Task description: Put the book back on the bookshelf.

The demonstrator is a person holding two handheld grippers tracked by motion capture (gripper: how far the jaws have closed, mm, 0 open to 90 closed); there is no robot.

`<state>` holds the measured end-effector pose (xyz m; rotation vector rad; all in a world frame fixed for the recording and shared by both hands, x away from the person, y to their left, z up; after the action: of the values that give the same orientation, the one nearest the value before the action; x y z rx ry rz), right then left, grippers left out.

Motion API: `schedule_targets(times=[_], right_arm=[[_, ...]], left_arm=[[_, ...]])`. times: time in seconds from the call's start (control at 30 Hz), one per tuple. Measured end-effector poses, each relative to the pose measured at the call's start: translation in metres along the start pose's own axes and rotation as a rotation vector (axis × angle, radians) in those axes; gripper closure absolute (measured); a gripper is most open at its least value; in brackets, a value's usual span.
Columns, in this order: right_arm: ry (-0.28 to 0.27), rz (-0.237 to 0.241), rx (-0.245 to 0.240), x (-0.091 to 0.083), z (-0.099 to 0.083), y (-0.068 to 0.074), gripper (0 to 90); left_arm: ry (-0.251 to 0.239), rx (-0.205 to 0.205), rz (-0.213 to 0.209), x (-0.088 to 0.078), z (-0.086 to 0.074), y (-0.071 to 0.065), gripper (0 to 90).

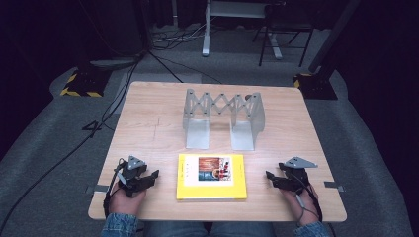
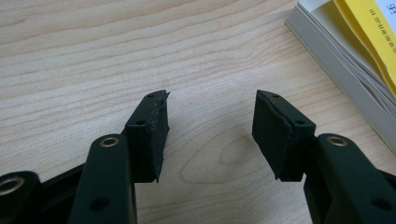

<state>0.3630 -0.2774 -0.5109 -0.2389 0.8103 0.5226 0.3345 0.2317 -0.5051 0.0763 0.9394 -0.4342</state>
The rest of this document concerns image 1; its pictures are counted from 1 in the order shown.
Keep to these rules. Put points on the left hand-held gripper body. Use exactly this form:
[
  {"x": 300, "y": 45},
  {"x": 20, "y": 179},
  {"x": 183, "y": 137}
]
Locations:
[{"x": 131, "y": 174}]

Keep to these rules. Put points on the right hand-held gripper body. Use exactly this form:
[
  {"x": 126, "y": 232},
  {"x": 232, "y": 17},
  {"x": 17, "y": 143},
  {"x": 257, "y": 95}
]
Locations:
[{"x": 294, "y": 176}]

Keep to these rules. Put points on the person's left hand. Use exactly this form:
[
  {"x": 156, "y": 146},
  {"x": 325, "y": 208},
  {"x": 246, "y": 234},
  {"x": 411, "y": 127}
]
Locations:
[{"x": 125, "y": 202}]

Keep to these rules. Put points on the person's right hand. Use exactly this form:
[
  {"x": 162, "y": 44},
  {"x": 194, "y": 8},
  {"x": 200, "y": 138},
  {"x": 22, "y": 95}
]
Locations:
[{"x": 304, "y": 207}]

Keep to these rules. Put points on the grey tape strip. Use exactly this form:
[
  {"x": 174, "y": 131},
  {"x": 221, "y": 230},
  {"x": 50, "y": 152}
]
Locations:
[
  {"x": 334, "y": 186},
  {"x": 99, "y": 188}
]

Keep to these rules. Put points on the yellow book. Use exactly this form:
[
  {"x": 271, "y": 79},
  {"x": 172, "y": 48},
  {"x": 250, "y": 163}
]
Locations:
[{"x": 210, "y": 177}]

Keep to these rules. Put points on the grey metal expandable book stand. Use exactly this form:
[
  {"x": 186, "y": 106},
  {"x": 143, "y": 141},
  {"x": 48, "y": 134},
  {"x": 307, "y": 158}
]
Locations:
[{"x": 214, "y": 107}]

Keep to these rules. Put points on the black yellow striped stand base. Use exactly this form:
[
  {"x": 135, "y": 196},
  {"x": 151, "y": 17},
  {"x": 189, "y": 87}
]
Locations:
[
  {"x": 316, "y": 87},
  {"x": 84, "y": 84}
]

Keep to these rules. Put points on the black slanted stand pole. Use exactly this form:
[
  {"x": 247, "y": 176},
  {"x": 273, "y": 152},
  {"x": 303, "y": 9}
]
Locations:
[{"x": 332, "y": 33}]

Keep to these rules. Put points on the black chair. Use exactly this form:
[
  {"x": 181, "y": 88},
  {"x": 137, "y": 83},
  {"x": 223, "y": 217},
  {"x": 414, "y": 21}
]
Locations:
[{"x": 286, "y": 26}]

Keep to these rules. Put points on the white desk frame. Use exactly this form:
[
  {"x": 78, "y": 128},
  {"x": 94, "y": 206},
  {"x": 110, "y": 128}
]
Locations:
[{"x": 206, "y": 39}]

